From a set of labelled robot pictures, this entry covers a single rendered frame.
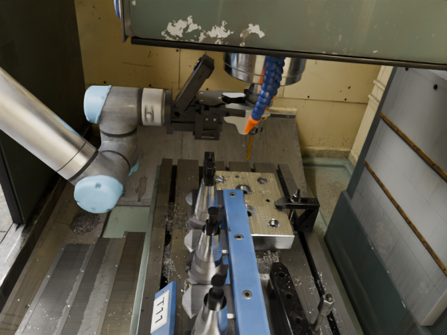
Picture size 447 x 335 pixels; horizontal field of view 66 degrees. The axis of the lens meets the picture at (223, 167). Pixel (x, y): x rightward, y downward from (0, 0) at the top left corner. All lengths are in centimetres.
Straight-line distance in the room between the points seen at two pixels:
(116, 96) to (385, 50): 49
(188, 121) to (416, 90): 58
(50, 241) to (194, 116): 84
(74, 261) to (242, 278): 82
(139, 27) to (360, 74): 167
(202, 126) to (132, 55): 110
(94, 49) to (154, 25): 145
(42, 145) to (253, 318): 42
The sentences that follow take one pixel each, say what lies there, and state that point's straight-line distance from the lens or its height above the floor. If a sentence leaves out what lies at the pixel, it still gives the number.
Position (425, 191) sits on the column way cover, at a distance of 95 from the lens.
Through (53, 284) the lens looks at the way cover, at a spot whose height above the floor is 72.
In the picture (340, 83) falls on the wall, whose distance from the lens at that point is 192.
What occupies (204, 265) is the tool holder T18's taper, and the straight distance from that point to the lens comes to 50.
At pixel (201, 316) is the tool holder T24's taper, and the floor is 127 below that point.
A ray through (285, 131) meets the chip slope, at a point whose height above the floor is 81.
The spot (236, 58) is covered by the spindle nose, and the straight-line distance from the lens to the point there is 63.
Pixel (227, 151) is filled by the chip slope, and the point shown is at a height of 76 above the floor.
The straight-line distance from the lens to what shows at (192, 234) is 57.
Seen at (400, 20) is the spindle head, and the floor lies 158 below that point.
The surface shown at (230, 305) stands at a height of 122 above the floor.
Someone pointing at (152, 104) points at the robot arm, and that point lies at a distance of 69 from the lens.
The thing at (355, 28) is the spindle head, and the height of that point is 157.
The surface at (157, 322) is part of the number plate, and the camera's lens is 81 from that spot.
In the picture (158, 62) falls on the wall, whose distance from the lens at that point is 175.
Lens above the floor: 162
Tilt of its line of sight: 34 degrees down
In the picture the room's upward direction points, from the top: 7 degrees clockwise
